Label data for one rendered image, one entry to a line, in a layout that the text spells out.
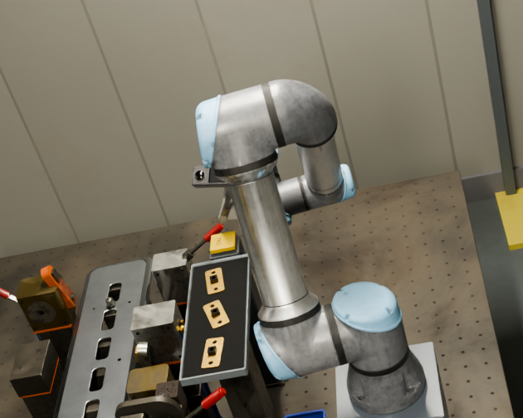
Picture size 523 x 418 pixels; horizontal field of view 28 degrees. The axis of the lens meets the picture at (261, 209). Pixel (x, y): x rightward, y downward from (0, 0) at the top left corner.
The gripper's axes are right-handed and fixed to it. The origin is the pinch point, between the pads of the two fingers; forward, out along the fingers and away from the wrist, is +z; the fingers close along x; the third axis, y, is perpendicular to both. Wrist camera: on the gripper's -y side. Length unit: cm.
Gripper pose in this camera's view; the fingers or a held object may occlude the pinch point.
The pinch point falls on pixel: (222, 193)
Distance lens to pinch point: 249.2
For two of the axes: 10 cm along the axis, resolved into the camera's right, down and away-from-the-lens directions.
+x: 1.0, -9.6, 2.7
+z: -2.1, 2.5, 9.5
